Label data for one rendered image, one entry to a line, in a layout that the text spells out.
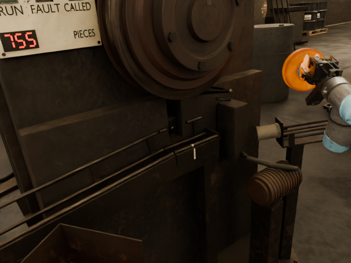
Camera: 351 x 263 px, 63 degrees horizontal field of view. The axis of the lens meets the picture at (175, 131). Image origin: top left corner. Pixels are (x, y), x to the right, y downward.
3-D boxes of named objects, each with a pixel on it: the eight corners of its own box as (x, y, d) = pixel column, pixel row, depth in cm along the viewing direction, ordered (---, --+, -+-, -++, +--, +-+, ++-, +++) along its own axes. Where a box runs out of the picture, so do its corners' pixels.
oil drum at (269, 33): (232, 97, 383) (233, 26, 348) (261, 87, 414) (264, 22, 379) (269, 106, 338) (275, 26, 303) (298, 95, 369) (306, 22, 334)
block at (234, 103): (215, 155, 120) (214, 101, 111) (229, 150, 125) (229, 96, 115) (234, 165, 112) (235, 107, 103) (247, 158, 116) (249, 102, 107)
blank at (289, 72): (295, 97, 110) (300, 99, 107) (273, 67, 105) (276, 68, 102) (330, 70, 107) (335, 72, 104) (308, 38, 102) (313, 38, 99)
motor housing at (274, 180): (241, 270, 133) (244, 171, 112) (270, 246, 145) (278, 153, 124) (264, 289, 124) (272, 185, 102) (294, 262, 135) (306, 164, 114)
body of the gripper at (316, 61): (331, 54, 93) (350, 70, 83) (324, 77, 98) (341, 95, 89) (307, 55, 93) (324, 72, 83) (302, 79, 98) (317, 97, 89)
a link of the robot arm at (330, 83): (348, 103, 85) (321, 105, 86) (341, 95, 89) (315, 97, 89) (357, 81, 81) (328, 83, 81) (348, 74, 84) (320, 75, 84)
